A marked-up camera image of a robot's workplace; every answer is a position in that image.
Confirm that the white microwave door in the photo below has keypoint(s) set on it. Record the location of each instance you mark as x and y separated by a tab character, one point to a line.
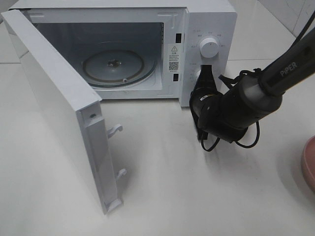
70	107

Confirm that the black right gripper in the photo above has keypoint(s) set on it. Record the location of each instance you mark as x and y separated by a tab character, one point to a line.
205	107

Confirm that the glass turntable plate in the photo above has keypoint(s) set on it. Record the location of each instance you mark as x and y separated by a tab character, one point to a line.
115	64

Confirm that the white upper power knob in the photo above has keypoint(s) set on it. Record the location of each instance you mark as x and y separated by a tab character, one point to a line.
209	47

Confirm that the white lower timer knob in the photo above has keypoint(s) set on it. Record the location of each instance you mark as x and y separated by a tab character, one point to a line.
197	75

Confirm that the white microwave oven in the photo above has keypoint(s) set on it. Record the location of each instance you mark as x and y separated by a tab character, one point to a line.
178	26

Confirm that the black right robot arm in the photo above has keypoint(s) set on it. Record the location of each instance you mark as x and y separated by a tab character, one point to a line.
251	96

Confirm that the pink round plate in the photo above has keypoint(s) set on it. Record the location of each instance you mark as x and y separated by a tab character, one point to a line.
308	163

